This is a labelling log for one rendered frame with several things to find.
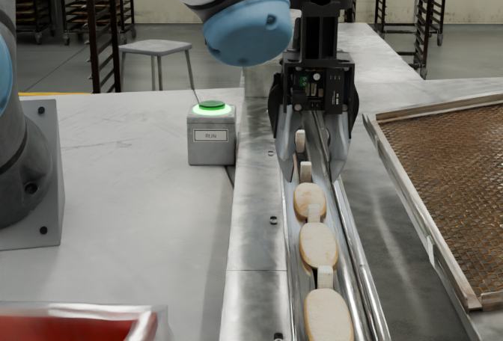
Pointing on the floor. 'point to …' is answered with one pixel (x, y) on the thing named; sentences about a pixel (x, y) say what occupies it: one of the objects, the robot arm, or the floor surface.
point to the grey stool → (161, 48)
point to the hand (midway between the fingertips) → (311, 168)
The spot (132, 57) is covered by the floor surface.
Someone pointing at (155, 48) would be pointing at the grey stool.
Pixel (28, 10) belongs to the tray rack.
